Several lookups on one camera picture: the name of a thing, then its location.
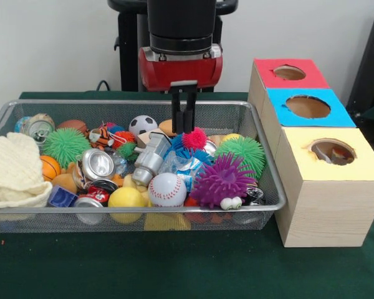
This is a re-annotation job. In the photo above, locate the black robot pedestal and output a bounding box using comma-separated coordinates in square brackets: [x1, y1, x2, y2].
[107, 0, 239, 93]

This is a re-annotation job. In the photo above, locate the yellow smiley ball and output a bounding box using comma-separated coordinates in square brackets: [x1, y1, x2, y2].
[108, 187, 146, 208]

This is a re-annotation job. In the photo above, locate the small soccer ball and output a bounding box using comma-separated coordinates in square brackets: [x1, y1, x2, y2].
[128, 115, 159, 136]

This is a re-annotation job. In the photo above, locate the crushed silver can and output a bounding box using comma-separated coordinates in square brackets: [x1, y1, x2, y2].
[80, 148, 115, 182]

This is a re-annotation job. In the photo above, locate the wooden box with three holes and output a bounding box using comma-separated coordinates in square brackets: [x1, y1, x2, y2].
[247, 58, 374, 249]

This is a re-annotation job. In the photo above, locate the colourful patterned cloth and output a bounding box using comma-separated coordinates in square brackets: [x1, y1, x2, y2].
[316, 146, 355, 165]

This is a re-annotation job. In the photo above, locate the orange round sponge disc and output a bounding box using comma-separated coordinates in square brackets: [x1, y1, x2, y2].
[158, 120, 175, 137]

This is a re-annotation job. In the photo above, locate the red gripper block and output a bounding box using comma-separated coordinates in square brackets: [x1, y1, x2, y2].
[138, 43, 224, 135]

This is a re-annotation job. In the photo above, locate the white baseball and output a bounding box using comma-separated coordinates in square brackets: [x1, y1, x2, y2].
[148, 173, 188, 208]

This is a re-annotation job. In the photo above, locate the small pink spiky ball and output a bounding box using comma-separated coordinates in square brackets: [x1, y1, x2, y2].
[183, 126, 209, 151]

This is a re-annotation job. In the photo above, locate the shallow metal mesh bin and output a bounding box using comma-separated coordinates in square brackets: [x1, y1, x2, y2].
[0, 99, 288, 234]

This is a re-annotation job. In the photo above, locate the purple spiky fish toy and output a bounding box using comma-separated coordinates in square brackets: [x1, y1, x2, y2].
[189, 152, 258, 211]

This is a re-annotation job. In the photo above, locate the cream knitted cloth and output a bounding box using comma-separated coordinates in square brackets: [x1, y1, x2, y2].
[0, 132, 53, 210]

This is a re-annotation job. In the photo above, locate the green puffer ball with eyes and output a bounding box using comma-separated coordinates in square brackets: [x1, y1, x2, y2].
[214, 136, 266, 181]

